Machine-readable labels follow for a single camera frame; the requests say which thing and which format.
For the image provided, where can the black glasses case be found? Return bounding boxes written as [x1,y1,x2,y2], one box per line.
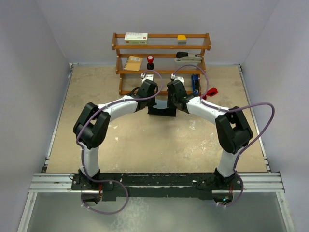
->
[148,104,176,117]

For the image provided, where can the light blue cleaning cloth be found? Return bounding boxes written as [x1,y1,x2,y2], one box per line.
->
[154,101,167,109]

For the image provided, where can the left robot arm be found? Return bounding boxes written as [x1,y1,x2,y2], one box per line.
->
[73,79,159,189]

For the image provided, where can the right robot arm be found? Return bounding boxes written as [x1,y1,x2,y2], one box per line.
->
[167,80,253,189]

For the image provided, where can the red sunglasses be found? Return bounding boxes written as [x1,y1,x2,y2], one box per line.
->
[202,87,218,100]

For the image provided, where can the red and black stamp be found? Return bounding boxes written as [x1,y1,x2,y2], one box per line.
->
[146,56,154,70]

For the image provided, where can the blue and black stapler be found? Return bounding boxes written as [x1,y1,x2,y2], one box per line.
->
[191,74,200,95]

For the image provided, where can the brown spiral notebook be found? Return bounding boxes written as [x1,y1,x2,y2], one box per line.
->
[124,56,143,72]

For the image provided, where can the wooden three-tier shelf rack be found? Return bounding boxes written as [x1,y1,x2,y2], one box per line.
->
[112,33,211,95]

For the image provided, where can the black and white stapler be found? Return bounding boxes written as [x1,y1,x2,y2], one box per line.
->
[174,52,202,63]

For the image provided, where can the white and red box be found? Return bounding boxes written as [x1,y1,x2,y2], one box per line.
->
[124,32,148,45]

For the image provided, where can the yellow and grey eraser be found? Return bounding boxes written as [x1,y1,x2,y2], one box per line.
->
[177,34,187,45]

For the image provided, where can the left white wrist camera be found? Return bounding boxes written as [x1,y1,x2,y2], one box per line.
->
[140,73,155,83]

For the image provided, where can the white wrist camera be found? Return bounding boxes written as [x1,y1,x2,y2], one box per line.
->
[170,73,185,85]
[140,73,155,83]

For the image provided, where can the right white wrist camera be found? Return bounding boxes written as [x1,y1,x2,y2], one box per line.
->
[170,73,185,85]

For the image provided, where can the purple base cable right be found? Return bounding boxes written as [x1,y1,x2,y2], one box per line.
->
[216,173,244,208]

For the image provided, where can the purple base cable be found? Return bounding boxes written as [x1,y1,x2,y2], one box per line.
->
[216,173,244,208]
[81,180,129,215]

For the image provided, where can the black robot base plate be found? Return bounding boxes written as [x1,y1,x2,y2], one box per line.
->
[69,173,243,202]

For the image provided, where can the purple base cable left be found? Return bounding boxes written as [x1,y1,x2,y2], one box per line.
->
[81,180,129,215]

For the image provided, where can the aluminium rail frame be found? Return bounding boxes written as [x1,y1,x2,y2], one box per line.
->
[16,62,295,232]

